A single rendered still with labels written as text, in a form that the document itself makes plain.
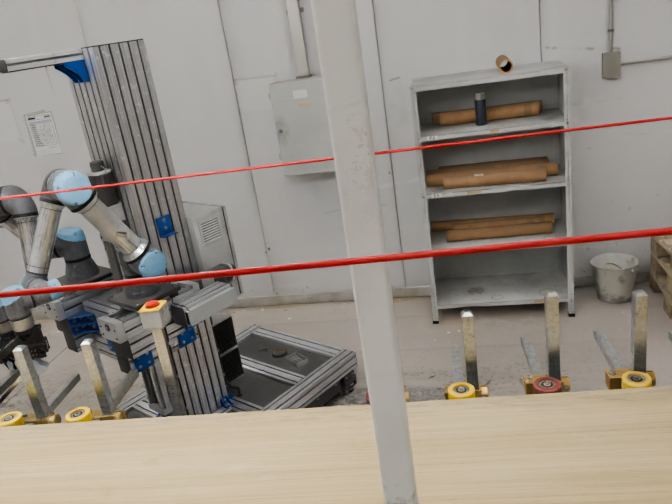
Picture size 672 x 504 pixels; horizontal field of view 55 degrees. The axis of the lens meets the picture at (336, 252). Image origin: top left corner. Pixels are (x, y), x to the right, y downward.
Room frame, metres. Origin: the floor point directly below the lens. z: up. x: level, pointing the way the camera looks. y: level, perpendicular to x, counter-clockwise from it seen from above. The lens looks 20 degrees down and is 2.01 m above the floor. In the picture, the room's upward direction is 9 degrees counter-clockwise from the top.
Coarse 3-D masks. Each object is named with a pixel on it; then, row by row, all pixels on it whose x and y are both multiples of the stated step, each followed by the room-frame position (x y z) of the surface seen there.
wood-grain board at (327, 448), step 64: (0, 448) 1.72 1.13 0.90; (64, 448) 1.67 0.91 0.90; (128, 448) 1.62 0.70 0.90; (192, 448) 1.57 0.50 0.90; (256, 448) 1.52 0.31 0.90; (320, 448) 1.48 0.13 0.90; (448, 448) 1.40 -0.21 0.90; (512, 448) 1.36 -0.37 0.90; (576, 448) 1.32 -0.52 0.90; (640, 448) 1.29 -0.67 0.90
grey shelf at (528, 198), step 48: (432, 96) 4.22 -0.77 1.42; (528, 96) 4.09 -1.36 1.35; (432, 144) 4.22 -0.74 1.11; (480, 144) 4.15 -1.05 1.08; (528, 144) 4.09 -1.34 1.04; (432, 192) 3.83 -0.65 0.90; (480, 192) 3.74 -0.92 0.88; (528, 192) 4.09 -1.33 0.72; (432, 240) 4.01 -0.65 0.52; (480, 240) 3.87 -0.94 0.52; (528, 240) 3.74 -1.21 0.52; (432, 288) 4.01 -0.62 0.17; (480, 288) 3.96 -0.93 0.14; (528, 288) 3.85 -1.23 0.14
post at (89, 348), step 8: (88, 344) 1.94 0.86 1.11; (88, 352) 1.94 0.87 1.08; (96, 352) 1.96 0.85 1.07; (88, 360) 1.94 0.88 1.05; (96, 360) 1.94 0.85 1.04; (88, 368) 1.94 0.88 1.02; (96, 368) 1.94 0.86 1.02; (96, 376) 1.94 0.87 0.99; (104, 376) 1.96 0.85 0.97; (96, 384) 1.94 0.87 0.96; (104, 384) 1.95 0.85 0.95; (96, 392) 1.94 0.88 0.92; (104, 392) 1.94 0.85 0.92; (104, 400) 1.94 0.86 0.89; (112, 400) 1.96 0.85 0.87; (104, 408) 1.94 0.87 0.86; (112, 408) 1.95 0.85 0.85
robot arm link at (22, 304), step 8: (8, 288) 2.12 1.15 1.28; (16, 288) 2.10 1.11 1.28; (24, 296) 2.11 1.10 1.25; (8, 304) 2.07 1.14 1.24; (16, 304) 2.08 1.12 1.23; (24, 304) 2.09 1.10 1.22; (32, 304) 2.11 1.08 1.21; (8, 312) 2.08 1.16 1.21; (16, 312) 2.08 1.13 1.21; (24, 312) 2.09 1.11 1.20; (16, 320) 2.08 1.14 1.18
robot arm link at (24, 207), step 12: (12, 192) 2.52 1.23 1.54; (24, 192) 2.55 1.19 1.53; (12, 204) 2.50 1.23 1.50; (24, 204) 2.51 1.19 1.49; (12, 216) 2.51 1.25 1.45; (24, 216) 2.50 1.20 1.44; (36, 216) 2.53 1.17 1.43; (24, 228) 2.49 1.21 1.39; (24, 240) 2.48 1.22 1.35; (24, 252) 2.47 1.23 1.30; (24, 264) 2.47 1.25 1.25
